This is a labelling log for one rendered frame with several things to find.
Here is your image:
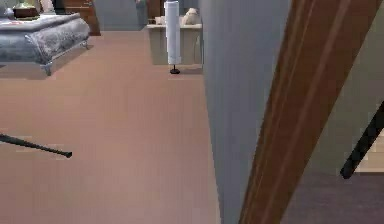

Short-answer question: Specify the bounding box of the grey bed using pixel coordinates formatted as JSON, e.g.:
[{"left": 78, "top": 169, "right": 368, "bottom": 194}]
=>
[{"left": 0, "top": 12, "right": 92, "bottom": 77}]

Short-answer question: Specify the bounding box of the black baseball bat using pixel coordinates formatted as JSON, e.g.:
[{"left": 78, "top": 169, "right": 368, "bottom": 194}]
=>
[{"left": 0, "top": 133, "right": 73, "bottom": 159}]

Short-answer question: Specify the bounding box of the brown wooden door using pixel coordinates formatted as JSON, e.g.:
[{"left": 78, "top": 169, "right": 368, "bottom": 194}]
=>
[{"left": 237, "top": 0, "right": 384, "bottom": 224}]

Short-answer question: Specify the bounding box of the cream round object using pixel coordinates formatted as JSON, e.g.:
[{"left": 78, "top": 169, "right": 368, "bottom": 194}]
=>
[{"left": 182, "top": 7, "right": 200, "bottom": 26}]

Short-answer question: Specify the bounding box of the beige side table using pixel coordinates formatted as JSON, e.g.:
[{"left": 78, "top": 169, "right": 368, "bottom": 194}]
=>
[{"left": 146, "top": 23, "right": 204, "bottom": 66}]

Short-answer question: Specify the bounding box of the white floor lamp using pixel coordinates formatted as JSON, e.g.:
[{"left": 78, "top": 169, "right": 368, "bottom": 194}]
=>
[{"left": 164, "top": 0, "right": 182, "bottom": 75}]

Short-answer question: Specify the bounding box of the brown wooden dresser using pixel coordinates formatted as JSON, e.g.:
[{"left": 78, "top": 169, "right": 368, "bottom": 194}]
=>
[{"left": 63, "top": 0, "right": 102, "bottom": 37}]

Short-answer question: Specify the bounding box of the brown box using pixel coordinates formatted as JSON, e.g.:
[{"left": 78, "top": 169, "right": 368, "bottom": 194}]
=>
[{"left": 12, "top": 6, "right": 40, "bottom": 20}]

